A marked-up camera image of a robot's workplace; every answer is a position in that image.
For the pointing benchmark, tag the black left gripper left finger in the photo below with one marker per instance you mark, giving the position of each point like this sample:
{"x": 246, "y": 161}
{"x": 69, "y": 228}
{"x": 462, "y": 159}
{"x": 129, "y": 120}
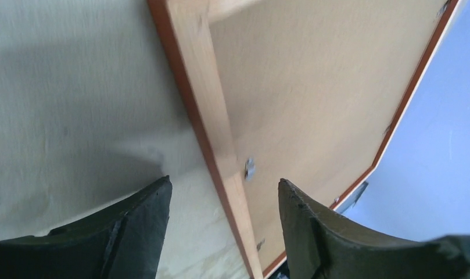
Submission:
{"x": 123, "y": 240}

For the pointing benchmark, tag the red wooden photo frame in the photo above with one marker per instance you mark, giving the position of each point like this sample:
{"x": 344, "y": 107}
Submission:
{"x": 310, "y": 91}

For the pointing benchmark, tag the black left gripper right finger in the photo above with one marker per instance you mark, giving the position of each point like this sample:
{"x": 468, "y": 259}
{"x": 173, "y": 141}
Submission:
{"x": 321, "y": 243}

